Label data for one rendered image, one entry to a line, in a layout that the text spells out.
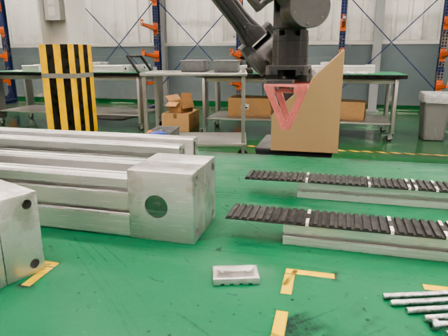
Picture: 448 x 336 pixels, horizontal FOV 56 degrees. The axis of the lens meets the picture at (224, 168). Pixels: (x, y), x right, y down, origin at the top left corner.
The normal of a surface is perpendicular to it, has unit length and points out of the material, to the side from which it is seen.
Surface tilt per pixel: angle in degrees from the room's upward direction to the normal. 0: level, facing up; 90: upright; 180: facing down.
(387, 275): 0
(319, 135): 90
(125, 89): 90
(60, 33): 90
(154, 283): 0
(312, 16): 90
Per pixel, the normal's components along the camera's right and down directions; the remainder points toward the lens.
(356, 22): -0.25, 0.25
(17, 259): 0.81, 0.15
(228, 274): 0.00, -0.97
